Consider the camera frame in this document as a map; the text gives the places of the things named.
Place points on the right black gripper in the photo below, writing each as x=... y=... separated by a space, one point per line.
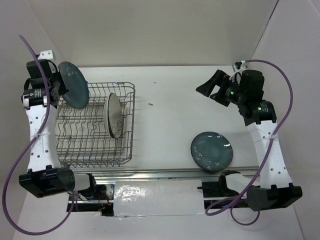
x=222 y=79

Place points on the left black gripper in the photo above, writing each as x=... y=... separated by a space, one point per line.
x=56 y=73

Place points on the dark blue plate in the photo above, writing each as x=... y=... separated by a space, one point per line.
x=211 y=151
x=77 y=95

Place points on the white tree pattern plate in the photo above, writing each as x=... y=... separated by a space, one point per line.
x=115 y=116

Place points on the red teal floral plate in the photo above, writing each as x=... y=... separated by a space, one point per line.
x=105 y=116

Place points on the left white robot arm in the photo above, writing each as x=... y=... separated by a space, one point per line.
x=45 y=175

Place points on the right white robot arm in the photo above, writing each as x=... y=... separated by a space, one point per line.
x=271 y=187

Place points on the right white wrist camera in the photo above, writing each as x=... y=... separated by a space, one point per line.
x=238 y=68

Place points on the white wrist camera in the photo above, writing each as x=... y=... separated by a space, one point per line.
x=238 y=68
x=46 y=55

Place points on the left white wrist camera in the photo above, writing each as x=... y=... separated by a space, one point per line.
x=46 y=55

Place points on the grey wire dish rack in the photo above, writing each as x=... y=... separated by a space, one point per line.
x=82 y=138

